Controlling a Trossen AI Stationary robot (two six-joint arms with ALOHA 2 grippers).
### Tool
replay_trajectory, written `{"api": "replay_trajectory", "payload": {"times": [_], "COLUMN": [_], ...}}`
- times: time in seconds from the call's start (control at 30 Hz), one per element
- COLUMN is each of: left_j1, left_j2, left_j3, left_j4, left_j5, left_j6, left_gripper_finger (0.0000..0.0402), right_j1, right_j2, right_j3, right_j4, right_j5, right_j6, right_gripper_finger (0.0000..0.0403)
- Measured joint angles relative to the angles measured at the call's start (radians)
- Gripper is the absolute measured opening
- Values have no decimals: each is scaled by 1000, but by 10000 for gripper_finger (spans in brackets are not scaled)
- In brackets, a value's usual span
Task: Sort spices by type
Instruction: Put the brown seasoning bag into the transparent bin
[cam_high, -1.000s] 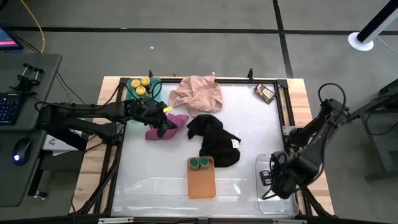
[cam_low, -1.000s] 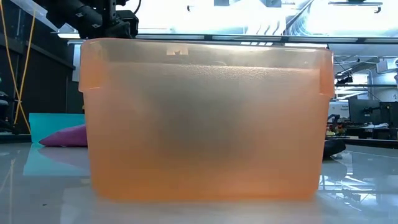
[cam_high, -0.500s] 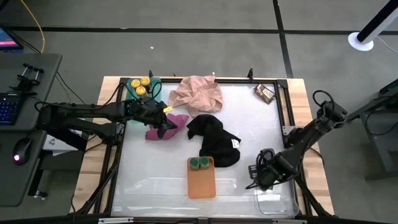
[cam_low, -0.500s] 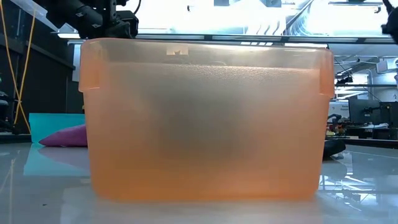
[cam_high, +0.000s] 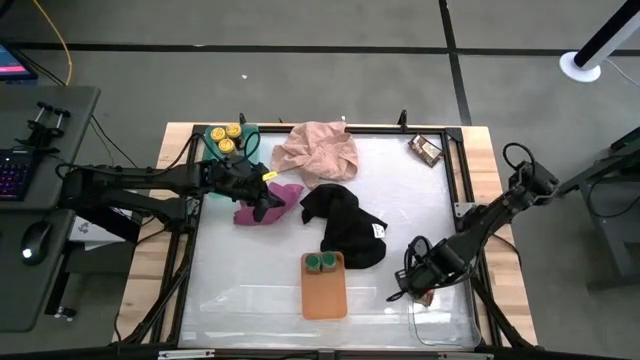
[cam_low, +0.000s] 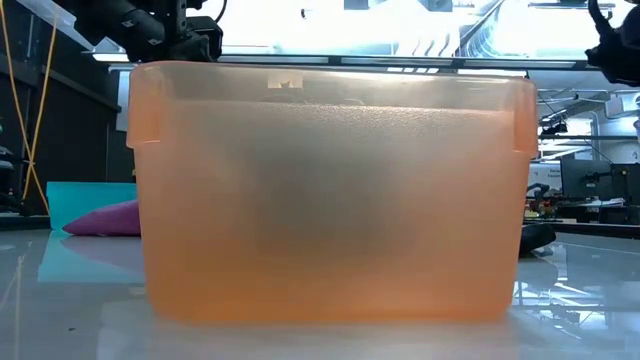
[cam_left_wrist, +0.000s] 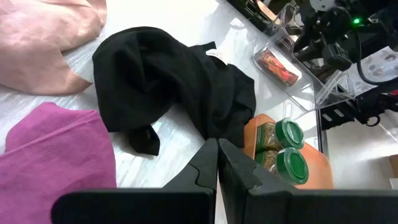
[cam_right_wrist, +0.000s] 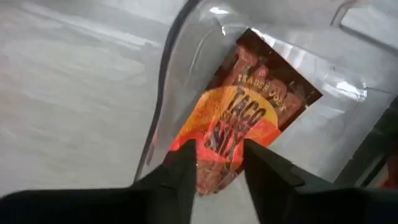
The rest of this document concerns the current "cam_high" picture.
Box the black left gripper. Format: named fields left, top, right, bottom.
left=202, top=159, right=287, bottom=224

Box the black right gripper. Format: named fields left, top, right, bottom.
left=387, top=239, right=466, bottom=303

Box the pink cloth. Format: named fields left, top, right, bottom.
left=270, top=120, right=360, bottom=190

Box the teal plastic tray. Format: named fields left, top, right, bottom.
left=202, top=123, right=262, bottom=199

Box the black cloth with white label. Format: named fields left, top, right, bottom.
left=299, top=183, right=389, bottom=270

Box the orange plastic tray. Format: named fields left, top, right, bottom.
left=300, top=251, right=349, bottom=321

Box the clear plastic table cover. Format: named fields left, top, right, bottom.
left=178, top=131, right=482, bottom=350

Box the brown spice packet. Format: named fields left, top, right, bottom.
left=407, top=133, right=445, bottom=169

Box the white paper sheet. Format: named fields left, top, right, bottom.
left=67, top=208, right=142, bottom=252

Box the dark metal stand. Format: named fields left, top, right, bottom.
left=557, top=127, right=640, bottom=292

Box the black computer mouse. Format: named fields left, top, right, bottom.
left=19, top=220, right=53, bottom=267

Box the black clamp holder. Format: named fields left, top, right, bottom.
left=14, top=101, right=72, bottom=149

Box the grey side desk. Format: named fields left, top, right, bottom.
left=0, top=84, right=102, bottom=334

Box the backlit black keyboard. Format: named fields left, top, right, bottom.
left=0, top=148, right=34, bottom=203

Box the white round stand base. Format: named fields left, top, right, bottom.
left=558, top=50, right=603, bottom=84

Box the computer monitor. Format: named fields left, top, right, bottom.
left=0, top=42, right=39, bottom=84

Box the black and white pole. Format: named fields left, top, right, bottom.
left=573, top=0, right=640, bottom=71

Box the black cable loop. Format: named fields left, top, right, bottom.
left=501, top=142, right=537, bottom=172
left=406, top=235, right=433, bottom=264

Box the black metal table frame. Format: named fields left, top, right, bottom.
left=119, top=110, right=539, bottom=351

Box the yellow cable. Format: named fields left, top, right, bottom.
left=32, top=0, right=74, bottom=86

